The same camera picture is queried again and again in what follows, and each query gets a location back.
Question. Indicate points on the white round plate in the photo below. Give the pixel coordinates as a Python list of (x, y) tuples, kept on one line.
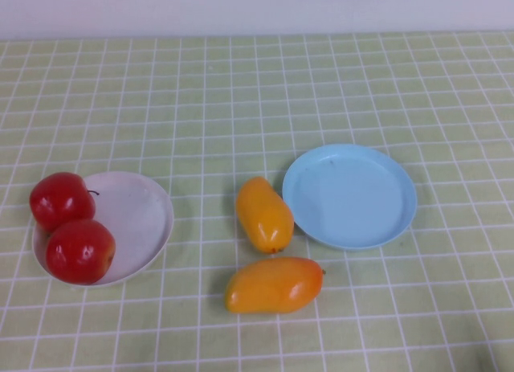
[(132, 223)]

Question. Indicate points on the orange blushed yellow mango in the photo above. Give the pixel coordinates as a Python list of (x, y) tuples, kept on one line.
[(273, 287)]

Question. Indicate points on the green checked tablecloth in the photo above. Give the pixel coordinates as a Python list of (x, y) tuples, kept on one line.
[(361, 87)]

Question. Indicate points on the light blue round plate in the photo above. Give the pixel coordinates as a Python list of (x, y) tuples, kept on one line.
[(349, 199)]

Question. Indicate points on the yellow mango with red tip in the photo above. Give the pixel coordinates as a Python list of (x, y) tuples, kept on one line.
[(265, 215)]

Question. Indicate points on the red apple with short stem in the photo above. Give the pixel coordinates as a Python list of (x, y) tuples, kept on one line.
[(80, 251)]

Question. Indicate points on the red apple with side stem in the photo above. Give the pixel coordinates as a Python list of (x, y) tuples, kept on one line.
[(60, 199)]

